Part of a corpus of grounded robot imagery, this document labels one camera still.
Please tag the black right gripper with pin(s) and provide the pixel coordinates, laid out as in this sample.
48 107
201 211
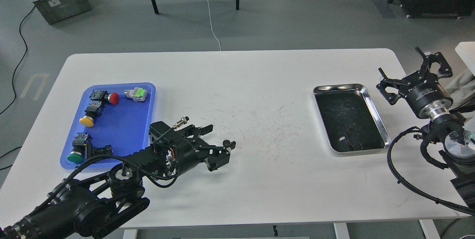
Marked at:
426 96

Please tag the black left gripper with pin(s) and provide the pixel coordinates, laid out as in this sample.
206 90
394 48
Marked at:
186 149

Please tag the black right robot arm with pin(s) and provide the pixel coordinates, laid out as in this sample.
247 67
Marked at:
445 143

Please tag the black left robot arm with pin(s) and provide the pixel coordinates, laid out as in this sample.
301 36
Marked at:
107 191

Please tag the silver metal tray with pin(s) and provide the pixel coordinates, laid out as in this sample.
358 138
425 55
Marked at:
352 123

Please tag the blue plastic tray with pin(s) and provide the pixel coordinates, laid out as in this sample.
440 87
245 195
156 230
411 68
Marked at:
123 126

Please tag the green grey switch part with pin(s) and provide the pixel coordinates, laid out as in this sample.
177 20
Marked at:
137 94

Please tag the red push button switch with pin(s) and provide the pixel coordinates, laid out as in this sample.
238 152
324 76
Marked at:
105 97

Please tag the yellow push button switch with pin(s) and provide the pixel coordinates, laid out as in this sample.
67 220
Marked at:
93 110

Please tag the green push button switch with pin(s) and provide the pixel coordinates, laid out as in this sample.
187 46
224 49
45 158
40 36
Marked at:
84 149

